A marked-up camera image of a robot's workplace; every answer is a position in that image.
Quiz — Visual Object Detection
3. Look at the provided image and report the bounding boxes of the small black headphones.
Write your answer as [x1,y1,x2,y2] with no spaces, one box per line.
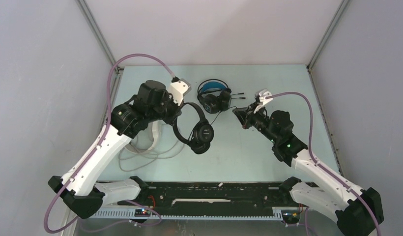
[173,102,214,154]

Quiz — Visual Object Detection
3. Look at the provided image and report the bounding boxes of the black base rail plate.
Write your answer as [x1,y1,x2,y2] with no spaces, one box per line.
[134,182,305,216]

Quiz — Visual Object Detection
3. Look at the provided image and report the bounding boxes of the purple cable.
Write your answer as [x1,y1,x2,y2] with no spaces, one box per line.
[43,54,179,234]
[265,91,383,236]

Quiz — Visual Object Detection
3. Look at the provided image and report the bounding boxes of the white slotted cable duct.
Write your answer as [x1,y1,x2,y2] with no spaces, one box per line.
[90,208,300,221]

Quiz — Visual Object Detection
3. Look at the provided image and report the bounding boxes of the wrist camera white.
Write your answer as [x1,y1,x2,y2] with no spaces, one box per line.
[254,88,273,114]
[167,77,191,106]

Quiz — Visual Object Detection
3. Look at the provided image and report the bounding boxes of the white gaming headphones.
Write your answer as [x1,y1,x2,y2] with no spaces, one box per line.
[118,118,186,172]

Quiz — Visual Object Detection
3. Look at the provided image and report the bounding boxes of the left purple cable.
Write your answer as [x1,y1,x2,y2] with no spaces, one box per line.
[43,54,179,234]

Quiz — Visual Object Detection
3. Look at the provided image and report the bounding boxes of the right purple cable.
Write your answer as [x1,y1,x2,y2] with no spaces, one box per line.
[265,91,383,236]

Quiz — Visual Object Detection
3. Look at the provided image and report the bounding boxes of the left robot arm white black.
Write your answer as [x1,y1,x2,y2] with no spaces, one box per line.
[48,78,191,219]

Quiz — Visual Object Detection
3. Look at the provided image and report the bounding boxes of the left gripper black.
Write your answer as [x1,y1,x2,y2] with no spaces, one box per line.
[147,90,184,126]

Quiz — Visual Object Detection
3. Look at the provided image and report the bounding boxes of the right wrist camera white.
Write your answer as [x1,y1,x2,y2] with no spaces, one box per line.
[254,88,273,114]

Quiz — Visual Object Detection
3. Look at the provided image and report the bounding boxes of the large black blue headphones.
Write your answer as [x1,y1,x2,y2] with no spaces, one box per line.
[197,79,245,114]

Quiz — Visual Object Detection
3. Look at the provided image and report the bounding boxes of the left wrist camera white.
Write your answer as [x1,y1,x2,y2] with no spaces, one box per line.
[167,77,191,106]

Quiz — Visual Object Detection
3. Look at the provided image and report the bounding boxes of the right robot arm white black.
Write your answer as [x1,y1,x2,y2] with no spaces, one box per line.
[232,104,384,236]

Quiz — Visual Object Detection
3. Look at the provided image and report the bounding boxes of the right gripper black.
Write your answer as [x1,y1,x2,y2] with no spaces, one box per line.
[232,101,278,144]

